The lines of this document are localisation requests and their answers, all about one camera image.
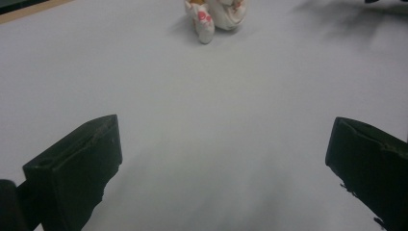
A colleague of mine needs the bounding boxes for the white fruit print pants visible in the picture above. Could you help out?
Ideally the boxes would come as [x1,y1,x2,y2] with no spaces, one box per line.
[184,0,249,45]

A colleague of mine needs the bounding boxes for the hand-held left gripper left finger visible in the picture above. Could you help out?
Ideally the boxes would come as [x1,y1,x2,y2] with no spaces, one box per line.
[22,114,123,231]

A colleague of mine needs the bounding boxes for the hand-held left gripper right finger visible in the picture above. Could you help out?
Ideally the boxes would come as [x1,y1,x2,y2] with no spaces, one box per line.
[324,116,408,231]

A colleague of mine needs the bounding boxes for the white table cover sheet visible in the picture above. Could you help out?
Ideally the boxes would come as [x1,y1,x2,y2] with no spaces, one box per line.
[0,0,408,231]

